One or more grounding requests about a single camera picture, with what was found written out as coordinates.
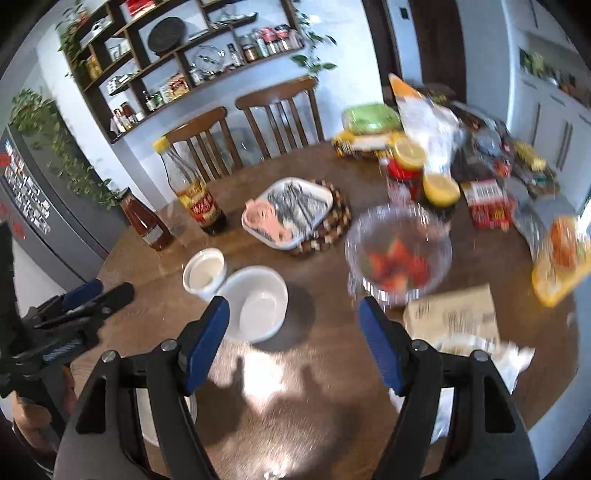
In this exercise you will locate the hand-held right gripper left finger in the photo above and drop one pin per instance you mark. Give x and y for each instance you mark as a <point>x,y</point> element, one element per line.
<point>207,341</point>

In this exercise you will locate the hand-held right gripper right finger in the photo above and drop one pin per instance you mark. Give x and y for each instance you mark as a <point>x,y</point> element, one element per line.
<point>376,341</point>

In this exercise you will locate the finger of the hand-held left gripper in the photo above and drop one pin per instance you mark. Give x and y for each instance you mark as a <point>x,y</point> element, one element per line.
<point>115,295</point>
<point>83,291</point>

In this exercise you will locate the medium white bowl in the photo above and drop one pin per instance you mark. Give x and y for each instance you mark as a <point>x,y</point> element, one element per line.
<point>261,309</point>

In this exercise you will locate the small white bowl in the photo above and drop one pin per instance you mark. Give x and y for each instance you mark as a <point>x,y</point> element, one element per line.
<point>203,274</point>

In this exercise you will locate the person's left hand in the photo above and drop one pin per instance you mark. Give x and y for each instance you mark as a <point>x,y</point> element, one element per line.
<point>30,417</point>

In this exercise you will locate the ketchup bottle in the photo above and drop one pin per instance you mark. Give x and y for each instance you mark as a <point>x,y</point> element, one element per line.
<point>147,226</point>

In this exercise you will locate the cut strawberries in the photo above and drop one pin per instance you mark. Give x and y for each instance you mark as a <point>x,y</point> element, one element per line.
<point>397,265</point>

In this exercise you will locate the brown paper box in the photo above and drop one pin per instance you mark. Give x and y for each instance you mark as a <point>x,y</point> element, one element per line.
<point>452,314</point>

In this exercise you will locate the dark grey refrigerator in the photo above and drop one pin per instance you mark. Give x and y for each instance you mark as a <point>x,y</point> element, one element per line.
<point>41,207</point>

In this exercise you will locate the glass bowl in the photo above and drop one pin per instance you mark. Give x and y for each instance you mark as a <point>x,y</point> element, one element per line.
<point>369,226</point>

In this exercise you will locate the dark vinegar bottle yellow cap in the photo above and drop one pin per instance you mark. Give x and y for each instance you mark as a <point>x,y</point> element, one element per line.
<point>198,203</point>

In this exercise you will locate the wooden bead trivet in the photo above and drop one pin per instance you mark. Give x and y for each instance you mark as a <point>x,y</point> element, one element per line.
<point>339,217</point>

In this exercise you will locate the pink utensil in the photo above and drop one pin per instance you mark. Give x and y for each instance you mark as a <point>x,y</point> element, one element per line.
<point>268,221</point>

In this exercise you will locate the trailing green vine plant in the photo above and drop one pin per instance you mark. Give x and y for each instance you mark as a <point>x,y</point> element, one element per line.
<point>60,147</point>

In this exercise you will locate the white square plate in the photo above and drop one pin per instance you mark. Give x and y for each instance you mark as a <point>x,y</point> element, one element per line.
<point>321,198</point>

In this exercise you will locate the silver cutlery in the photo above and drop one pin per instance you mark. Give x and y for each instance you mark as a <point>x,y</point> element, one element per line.
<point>295,201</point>

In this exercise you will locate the dark jar yellow lid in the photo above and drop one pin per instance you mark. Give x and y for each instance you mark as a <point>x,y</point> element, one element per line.
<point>441,191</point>

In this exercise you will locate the red jar yellow lid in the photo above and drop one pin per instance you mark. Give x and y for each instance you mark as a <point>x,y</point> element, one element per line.
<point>406,173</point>

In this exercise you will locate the red snack packet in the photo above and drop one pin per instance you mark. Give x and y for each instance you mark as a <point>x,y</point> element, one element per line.
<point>487,205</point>

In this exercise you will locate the wooden chair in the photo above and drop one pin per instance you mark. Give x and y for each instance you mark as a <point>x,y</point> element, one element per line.
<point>277,94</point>
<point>198,127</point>

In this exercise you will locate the yellow black snack packet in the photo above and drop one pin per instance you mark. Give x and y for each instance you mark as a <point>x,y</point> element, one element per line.
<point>360,143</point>

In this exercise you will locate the orange snack packet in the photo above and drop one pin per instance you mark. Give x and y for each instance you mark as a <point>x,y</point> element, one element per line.
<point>561,258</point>

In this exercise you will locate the green lid container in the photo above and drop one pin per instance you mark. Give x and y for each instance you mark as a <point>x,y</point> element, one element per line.
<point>371,117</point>

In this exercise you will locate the white plastic bag orange top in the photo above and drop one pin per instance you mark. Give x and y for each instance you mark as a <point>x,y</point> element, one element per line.
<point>427,120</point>

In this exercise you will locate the pile of dark snack bags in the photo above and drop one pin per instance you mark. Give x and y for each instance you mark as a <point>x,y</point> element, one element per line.
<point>489,143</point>

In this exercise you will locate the black round dish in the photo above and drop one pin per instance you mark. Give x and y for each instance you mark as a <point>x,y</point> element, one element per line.
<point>167,35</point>

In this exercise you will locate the white cabinet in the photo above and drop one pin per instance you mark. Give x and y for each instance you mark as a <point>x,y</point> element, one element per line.
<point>549,115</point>

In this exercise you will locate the hanging green plant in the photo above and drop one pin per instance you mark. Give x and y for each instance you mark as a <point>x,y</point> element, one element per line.
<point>314,60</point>

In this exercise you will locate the row of spice jars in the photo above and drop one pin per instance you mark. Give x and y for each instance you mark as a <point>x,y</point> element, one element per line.
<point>272,39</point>

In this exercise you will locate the dark wooden door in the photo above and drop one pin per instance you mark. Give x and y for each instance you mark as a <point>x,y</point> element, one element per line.
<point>434,41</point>

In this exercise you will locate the dark wooden wall shelf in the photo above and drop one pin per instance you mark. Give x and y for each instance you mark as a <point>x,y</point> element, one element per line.
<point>138,60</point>

